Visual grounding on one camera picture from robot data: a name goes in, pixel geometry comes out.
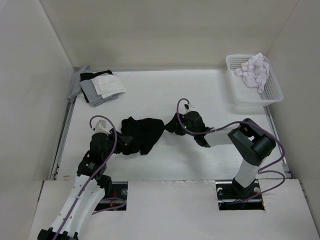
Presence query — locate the white crumpled tank top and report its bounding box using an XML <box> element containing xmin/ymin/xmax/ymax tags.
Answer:
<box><xmin>235</xmin><ymin>52</ymin><xmax>270</xmax><ymax>94</ymax></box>

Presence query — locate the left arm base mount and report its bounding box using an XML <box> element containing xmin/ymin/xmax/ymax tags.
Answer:
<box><xmin>94</xmin><ymin>181</ymin><xmax>129</xmax><ymax>212</ymax></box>

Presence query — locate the white plastic basket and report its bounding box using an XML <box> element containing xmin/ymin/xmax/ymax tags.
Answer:
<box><xmin>226</xmin><ymin>54</ymin><xmax>284</xmax><ymax>107</ymax></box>

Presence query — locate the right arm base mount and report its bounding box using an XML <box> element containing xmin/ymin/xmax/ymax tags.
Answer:
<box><xmin>215</xmin><ymin>180</ymin><xmax>265</xmax><ymax>211</ymax></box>

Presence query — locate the grey cloth at corner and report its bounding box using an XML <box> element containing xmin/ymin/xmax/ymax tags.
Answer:
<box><xmin>67</xmin><ymin>65</ymin><xmax>92</xmax><ymax>104</ymax></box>

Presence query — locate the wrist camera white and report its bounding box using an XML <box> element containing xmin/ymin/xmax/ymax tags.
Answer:
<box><xmin>184</xmin><ymin>103</ymin><xmax>195</xmax><ymax>114</ymax></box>
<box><xmin>93</xmin><ymin>119</ymin><xmax>110</xmax><ymax>135</ymax></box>

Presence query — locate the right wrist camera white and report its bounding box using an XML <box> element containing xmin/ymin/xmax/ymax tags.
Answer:
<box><xmin>184</xmin><ymin>103</ymin><xmax>195</xmax><ymax>114</ymax></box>

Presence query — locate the folded black tank top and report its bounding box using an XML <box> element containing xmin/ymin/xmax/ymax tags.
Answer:
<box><xmin>80</xmin><ymin>70</ymin><xmax>113</xmax><ymax>82</ymax></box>

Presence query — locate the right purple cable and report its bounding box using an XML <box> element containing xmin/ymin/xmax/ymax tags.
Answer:
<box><xmin>176</xmin><ymin>98</ymin><xmax>287</xmax><ymax>205</ymax></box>

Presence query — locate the black tank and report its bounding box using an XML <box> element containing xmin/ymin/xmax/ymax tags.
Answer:
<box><xmin>116</xmin><ymin>116</ymin><xmax>165</xmax><ymax>155</ymax></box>
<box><xmin>80</xmin><ymin>70</ymin><xmax>113</xmax><ymax>82</ymax></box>

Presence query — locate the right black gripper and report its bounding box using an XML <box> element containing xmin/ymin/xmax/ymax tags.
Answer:
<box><xmin>163</xmin><ymin>112</ymin><xmax>197</xmax><ymax>137</ymax></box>

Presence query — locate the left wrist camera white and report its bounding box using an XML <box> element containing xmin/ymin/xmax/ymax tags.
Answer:
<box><xmin>93</xmin><ymin>119</ymin><xmax>110</xmax><ymax>135</ymax></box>

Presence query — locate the folded grey tank top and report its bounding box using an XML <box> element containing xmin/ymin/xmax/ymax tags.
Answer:
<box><xmin>80</xmin><ymin>80</ymin><xmax>118</xmax><ymax>107</ymax></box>

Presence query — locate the purple cable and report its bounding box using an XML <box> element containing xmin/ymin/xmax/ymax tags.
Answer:
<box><xmin>176</xmin><ymin>98</ymin><xmax>287</xmax><ymax>205</ymax></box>
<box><xmin>51</xmin><ymin>115</ymin><xmax>127</xmax><ymax>240</ymax></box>

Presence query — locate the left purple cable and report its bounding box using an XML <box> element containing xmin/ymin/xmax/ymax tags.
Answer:
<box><xmin>51</xmin><ymin>115</ymin><xmax>127</xmax><ymax>240</ymax></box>

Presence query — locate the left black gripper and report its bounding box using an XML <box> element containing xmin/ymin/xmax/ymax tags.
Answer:
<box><xmin>102</xmin><ymin>129</ymin><xmax>133</xmax><ymax>161</ymax></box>

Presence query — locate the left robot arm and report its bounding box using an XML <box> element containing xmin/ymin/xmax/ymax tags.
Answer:
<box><xmin>37</xmin><ymin>130</ymin><xmax>133</xmax><ymax>240</ymax></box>

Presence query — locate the folded white tank top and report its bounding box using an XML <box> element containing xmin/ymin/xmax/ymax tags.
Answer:
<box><xmin>91</xmin><ymin>74</ymin><xmax>127</xmax><ymax>99</ymax></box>

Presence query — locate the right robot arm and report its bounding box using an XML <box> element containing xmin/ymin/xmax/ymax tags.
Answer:
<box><xmin>164</xmin><ymin>110</ymin><xmax>276</xmax><ymax>199</ymax></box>

